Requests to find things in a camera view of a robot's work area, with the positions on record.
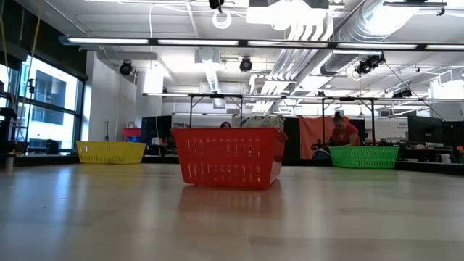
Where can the red storage bin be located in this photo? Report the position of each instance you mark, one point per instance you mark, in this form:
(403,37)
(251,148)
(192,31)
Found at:
(131,132)

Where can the black ceiling-mounted camera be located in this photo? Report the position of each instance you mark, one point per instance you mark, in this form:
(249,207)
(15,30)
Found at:
(368,65)
(402,94)

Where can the yellow plastic basket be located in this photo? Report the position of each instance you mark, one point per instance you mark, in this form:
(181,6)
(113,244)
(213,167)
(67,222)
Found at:
(110,152)

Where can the patterned box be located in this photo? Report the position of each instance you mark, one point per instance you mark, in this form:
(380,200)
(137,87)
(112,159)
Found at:
(257,121)

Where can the black tripod stand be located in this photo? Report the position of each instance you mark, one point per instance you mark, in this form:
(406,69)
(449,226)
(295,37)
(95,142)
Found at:
(30,87)

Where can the white mug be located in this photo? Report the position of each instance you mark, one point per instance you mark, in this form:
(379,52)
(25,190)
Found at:
(444,158)

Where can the red plastic basket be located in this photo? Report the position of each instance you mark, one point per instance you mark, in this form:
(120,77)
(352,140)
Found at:
(228,156)

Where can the blue round bag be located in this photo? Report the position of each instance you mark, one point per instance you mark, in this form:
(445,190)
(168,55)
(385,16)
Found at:
(322,155)

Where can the black overhead mount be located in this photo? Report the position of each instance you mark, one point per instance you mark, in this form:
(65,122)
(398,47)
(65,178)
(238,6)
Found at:
(290,3)

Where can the black metal station frame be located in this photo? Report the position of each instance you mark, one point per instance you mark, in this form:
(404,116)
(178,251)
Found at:
(217,95)

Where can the black equipment rack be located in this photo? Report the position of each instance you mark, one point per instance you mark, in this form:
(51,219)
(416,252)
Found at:
(7,127)

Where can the orange fabric partition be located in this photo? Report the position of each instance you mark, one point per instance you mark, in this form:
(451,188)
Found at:
(313,134)

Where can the long LED light bar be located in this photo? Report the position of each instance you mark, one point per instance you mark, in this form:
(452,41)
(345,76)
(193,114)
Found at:
(108,41)

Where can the person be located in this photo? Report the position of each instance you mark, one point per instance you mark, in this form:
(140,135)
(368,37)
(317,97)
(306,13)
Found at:
(344,136)
(225,125)

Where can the silver ventilation duct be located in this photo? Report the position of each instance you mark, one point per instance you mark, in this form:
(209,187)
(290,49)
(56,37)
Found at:
(359,25)

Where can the large window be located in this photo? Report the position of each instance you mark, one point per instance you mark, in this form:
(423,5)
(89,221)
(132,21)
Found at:
(54,87)

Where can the green plastic basket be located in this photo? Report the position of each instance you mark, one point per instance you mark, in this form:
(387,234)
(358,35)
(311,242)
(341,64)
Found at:
(364,157)

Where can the black aluminium table frame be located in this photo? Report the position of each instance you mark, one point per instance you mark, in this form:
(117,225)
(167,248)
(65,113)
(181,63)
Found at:
(43,160)

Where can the white cup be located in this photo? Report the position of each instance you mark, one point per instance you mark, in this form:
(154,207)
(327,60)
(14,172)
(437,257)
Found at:
(9,163)

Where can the black cabinet panel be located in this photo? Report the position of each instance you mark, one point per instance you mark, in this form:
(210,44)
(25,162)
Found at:
(291,137)

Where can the black round ceiling speaker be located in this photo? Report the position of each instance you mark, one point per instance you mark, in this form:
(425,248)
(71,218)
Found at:
(245,64)
(125,68)

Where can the black computer monitor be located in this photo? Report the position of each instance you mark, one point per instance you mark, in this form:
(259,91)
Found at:
(455,134)
(424,128)
(156,127)

